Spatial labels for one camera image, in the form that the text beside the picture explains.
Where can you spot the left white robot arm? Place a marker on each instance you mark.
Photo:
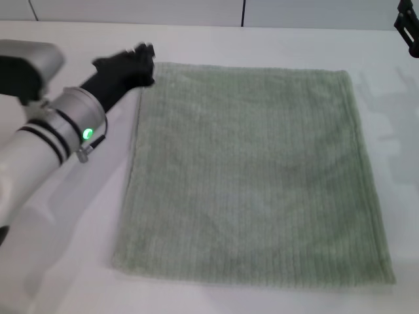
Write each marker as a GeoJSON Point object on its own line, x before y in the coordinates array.
{"type": "Point", "coordinates": [39, 147]}

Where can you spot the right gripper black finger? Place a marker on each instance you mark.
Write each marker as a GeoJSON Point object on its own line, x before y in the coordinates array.
{"type": "Point", "coordinates": [406, 6]}
{"type": "Point", "coordinates": [413, 42]}

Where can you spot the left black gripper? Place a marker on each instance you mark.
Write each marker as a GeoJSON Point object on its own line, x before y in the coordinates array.
{"type": "Point", "coordinates": [114, 75]}

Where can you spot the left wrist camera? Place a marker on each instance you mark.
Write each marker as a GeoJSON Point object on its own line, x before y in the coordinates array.
{"type": "Point", "coordinates": [23, 68]}

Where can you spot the green ribbed towel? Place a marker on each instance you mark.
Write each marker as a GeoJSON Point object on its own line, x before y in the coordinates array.
{"type": "Point", "coordinates": [248, 176]}

